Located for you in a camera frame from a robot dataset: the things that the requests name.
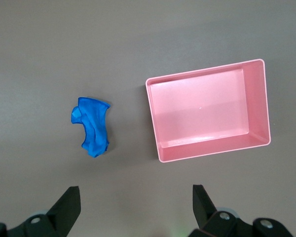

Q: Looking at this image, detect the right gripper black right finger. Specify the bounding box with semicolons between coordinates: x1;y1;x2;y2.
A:
188;184;293;237

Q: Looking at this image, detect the blue cloth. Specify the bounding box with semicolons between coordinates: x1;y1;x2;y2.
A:
70;97;111;158

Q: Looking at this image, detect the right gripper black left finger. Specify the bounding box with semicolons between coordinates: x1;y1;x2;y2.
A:
0;186;81;237

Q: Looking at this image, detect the pink plastic box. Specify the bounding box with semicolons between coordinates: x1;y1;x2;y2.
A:
145;58;272;163

